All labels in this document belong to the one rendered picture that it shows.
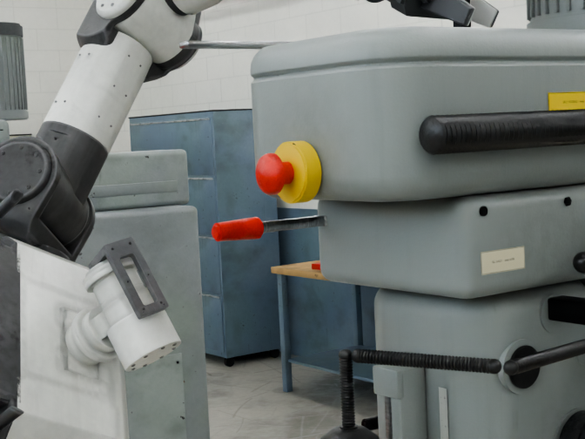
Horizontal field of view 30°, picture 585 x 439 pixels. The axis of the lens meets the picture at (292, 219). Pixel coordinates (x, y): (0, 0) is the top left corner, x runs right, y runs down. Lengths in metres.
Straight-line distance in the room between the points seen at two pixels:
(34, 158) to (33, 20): 9.45
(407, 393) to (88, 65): 0.58
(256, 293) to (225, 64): 2.07
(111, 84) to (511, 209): 0.55
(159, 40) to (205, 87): 8.37
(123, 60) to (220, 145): 7.02
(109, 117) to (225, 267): 7.10
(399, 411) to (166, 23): 0.59
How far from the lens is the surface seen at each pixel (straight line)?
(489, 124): 1.00
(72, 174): 1.35
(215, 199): 8.42
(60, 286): 1.26
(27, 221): 1.28
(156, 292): 1.15
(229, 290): 8.51
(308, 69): 1.06
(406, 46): 0.99
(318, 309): 8.60
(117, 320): 1.16
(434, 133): 0.96
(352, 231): 1.17
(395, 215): 1.11
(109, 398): 1.22
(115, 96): 1.39
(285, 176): 1.04
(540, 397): 1.17
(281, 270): 7.50
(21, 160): 1.31
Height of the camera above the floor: 1.80
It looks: 5 degrees down
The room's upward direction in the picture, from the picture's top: 3 degrees counter-clockwise
